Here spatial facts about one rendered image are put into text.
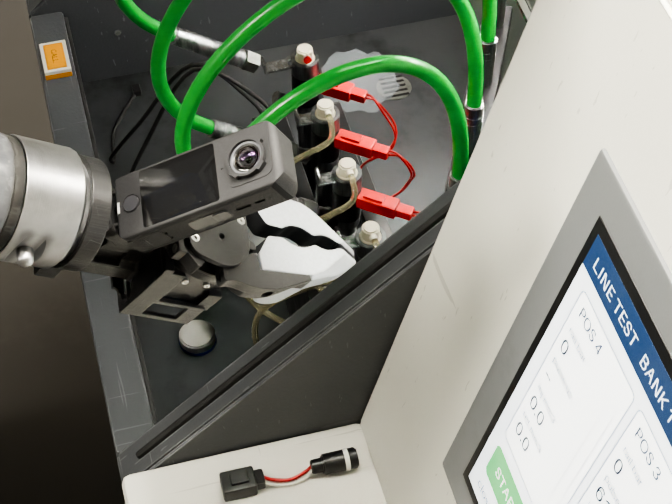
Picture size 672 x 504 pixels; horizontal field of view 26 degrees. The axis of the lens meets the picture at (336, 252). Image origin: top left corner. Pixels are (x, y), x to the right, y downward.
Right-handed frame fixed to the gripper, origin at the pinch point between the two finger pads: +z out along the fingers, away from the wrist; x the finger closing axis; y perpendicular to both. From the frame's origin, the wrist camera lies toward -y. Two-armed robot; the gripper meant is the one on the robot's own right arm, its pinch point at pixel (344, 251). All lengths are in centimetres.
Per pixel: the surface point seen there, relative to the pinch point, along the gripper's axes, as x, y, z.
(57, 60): -55, 52, 9
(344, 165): -23.4, 19.5, 19.4
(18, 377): -62, 145, 50
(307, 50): -38.9, 22.5, 20.2
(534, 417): 11.8, -2.2, 12.4
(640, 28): -2.3, -25.2, 3.6
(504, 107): -8.7, -9.0, 9.3
